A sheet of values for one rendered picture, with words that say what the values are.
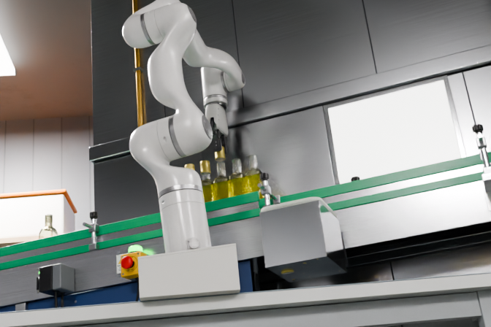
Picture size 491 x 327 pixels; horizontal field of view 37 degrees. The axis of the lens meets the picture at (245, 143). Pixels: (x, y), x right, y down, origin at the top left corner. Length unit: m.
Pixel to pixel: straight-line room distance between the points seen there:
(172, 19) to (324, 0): 0.81
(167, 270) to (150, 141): 0.40
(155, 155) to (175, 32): 0.39
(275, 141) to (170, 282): 0.96
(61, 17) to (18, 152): 1.42
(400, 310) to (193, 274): 0.52
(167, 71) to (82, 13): 2.33
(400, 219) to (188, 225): 0.66
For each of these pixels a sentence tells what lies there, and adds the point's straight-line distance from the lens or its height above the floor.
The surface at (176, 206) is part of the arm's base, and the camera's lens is 1.90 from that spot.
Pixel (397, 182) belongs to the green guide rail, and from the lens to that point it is 2.26.
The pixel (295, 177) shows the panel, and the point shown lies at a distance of 2.52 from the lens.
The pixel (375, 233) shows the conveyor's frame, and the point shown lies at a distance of 2.21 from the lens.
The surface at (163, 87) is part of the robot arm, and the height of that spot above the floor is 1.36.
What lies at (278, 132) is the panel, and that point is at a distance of 2.59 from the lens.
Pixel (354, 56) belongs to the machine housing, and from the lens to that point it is 2.67.
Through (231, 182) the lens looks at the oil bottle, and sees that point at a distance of 2.42.
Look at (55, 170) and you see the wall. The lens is 5.41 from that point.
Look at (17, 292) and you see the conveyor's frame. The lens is 2.58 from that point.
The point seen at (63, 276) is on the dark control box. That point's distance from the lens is 2.41.
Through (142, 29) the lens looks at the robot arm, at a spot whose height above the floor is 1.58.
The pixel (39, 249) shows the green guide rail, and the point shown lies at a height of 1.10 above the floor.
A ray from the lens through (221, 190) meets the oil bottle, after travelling 2.43.
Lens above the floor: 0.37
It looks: 23 degrees up
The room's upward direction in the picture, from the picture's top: 6 degrees counter-clockwise
